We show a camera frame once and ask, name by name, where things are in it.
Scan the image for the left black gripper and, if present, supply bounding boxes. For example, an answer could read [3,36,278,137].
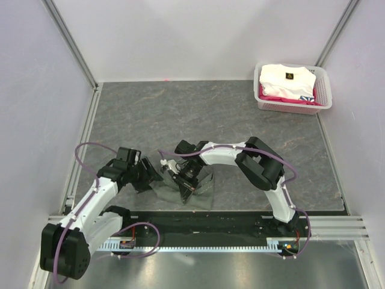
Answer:
[127,157,162,194]

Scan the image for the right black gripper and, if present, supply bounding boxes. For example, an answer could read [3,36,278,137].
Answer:
[172,164,203,204]

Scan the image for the grey cloth napkin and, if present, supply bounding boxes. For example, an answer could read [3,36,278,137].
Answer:
[150,169,215,210]

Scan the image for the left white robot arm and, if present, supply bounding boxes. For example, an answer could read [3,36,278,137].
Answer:
[40,147,160,284]

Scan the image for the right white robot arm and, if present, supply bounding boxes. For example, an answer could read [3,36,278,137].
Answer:
[167,137,298,237]

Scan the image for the pink folded cloth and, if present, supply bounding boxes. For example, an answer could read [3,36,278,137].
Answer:
[258,85,321,106]

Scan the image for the white folded shirt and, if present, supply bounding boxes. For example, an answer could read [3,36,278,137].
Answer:
[259,64,316,101]

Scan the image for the white plastic basket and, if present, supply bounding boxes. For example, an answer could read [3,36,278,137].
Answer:
[253,61,332,115]

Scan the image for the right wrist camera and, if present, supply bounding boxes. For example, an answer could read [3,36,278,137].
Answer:
[160,159,180,177]

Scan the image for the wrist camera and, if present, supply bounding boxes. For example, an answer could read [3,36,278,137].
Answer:
[133,150,141,166]
[160,159,180,177]

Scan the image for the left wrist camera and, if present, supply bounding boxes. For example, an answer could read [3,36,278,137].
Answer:
[133,150,141,166]

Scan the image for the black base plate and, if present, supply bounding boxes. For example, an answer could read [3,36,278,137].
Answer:
[116,211,309,247]

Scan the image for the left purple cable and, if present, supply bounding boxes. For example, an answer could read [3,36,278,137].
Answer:
[54,141,162,284]

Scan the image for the purple cable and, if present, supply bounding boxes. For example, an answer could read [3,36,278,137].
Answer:
[54,141,162,284]
[158,144,313,261]

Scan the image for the light blue cable duct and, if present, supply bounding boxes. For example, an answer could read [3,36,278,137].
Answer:
[96,236,298,253]

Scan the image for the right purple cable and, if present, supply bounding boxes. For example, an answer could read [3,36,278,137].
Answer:
[158,144,313,261]

